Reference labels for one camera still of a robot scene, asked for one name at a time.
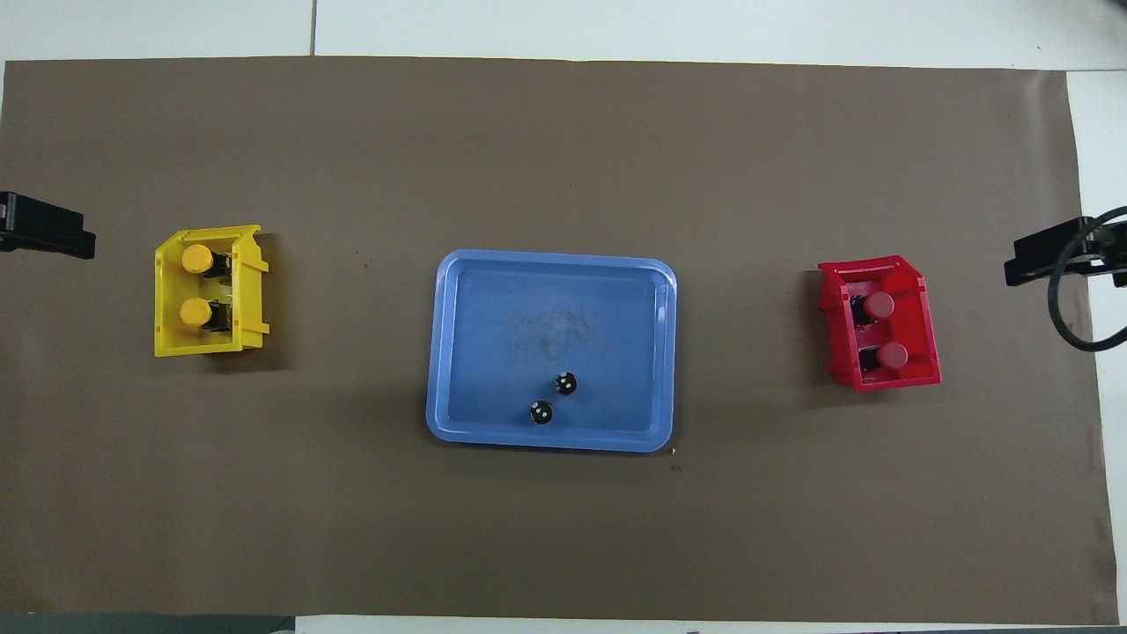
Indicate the brown paper mat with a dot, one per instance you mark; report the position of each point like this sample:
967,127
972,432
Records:
352,528

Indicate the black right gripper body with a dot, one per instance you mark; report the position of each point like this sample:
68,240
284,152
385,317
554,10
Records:
1118,251

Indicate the red plastic bin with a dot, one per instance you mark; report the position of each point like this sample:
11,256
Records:
916,291

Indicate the small black cylinder knob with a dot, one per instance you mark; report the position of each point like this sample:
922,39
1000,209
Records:
565,383
541,412

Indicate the red push button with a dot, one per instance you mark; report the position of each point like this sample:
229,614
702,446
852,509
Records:
893,356
880,305

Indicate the yellow plastic bin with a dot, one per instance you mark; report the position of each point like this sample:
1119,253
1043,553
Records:
251,291

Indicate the blue plastic tray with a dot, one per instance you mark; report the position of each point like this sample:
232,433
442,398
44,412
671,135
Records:
493,335

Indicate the yellow push button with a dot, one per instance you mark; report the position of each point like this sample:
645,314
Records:
195,259
195,312

